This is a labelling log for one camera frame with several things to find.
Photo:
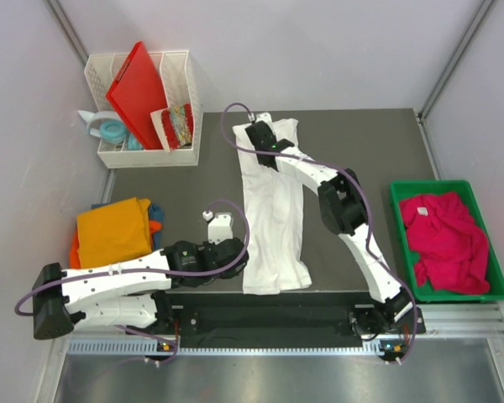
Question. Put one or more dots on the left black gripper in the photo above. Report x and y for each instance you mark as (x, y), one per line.
(229, 274)

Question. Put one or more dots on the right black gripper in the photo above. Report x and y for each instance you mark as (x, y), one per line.
(272, 133)

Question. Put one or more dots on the white t shirt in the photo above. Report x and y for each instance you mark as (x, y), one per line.
(273, 206)

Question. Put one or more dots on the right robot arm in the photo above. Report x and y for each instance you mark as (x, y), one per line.
(345, 212)

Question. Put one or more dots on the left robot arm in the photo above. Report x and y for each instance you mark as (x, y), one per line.
(131, 293)

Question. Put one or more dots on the red patterned booklet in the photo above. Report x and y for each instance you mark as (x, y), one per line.
(174, 127)

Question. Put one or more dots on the white file organizer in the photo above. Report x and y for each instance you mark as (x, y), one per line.
(179, 81)

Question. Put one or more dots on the red plastic folder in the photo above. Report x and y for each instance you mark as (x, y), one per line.
(137, 91)

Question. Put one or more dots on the light blue headphones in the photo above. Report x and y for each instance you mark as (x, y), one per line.
(108, 126)

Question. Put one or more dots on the pink t shirt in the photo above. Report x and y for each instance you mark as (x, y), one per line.
(453, 251)

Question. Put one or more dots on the green plastic bin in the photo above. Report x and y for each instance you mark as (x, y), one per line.
(402, 190)

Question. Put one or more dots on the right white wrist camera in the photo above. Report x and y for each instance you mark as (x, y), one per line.
(260, 117)

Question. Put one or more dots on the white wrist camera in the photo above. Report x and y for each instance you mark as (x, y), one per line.
(219, 226)
(260, 117)

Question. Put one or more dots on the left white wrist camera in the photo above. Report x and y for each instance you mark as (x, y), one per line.
(219, 226)

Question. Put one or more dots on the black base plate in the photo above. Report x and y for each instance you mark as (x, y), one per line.
(351, 314)

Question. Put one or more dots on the white cable duct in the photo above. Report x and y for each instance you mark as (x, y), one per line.
(151, 348)

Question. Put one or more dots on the aluminium frame rail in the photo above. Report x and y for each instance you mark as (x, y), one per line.
(481, 13)

